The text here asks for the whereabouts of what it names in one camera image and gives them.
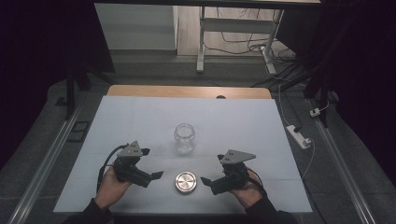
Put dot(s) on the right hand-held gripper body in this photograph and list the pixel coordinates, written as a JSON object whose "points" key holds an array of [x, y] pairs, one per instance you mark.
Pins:
{"points": [[233, 174]]}

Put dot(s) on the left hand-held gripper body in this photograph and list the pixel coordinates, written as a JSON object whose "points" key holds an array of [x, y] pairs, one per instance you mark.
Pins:
{"points": [[129, 161]]}

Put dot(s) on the round silver metal lid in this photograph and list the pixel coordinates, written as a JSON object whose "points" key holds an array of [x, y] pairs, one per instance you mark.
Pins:
{"points": [[186, 182]]}

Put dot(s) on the clear glass jar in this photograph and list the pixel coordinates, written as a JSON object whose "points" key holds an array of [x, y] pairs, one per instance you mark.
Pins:
{"points": [[184, 137]]}

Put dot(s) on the person's right hand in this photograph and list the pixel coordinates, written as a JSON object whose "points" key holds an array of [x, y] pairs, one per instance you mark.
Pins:
{"points": [[246, 194]]}

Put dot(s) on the person's left hand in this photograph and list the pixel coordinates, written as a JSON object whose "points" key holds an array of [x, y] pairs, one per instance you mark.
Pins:
{"points": [[110, 191]]}

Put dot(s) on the white table cover sheet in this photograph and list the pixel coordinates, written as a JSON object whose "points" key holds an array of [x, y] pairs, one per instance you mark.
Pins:
{"points": [[236, 124]]}

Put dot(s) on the white power strip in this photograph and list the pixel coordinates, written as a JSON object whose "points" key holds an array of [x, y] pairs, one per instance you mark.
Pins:
{"points": [[298, 136]]}

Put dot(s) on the black stand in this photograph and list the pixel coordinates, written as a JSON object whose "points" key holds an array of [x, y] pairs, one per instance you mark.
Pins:
{"points": [[71, 93], [323, 93]]}

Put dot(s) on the small white adapter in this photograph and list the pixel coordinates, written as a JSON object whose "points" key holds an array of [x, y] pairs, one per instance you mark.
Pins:
{"points": [[315, 112]]}

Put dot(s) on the white panel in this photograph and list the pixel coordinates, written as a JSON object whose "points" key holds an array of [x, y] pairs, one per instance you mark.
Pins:
{"points": [[137, 28]]}

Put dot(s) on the metal floor rail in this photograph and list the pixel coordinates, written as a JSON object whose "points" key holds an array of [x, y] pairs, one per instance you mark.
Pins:
{"points": [[46, 161], [342, 161]]}

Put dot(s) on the white metal desk frame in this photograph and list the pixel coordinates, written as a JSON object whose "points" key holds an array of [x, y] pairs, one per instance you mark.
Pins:
{"points": [[236, 25]]}

